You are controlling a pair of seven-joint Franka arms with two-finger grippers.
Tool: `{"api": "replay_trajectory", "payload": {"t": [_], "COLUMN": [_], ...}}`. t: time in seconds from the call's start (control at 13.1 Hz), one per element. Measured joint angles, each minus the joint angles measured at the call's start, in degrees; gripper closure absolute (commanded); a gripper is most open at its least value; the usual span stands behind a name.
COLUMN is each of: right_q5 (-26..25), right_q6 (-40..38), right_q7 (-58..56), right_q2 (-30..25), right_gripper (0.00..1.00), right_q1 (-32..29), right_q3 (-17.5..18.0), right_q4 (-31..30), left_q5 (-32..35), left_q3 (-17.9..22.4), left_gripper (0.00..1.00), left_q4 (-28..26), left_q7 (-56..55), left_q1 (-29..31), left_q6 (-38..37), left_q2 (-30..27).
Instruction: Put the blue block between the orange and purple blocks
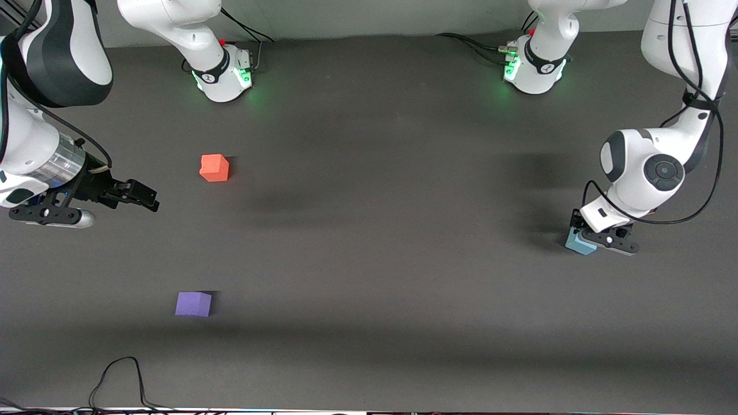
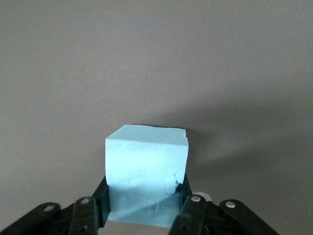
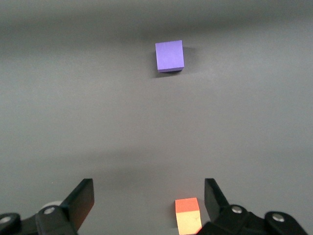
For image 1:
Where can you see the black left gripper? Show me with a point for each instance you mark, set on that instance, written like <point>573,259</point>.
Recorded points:
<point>575,219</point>

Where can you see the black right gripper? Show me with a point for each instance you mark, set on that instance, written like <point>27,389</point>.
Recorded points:
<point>95,183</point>

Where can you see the light blue foam block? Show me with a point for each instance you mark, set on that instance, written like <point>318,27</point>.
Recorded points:
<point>578,245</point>

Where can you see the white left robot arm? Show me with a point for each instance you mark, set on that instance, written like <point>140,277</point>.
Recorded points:
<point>634,167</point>

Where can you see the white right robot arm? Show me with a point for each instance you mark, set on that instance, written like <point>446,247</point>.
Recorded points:
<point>34,144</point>

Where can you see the orange foam block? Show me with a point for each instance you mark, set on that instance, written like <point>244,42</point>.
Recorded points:
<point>214,168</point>

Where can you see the purple foam block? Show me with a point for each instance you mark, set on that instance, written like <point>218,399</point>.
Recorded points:
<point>193,304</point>

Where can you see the black metal frame bar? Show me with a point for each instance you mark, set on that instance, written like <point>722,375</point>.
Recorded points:
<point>17,14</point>

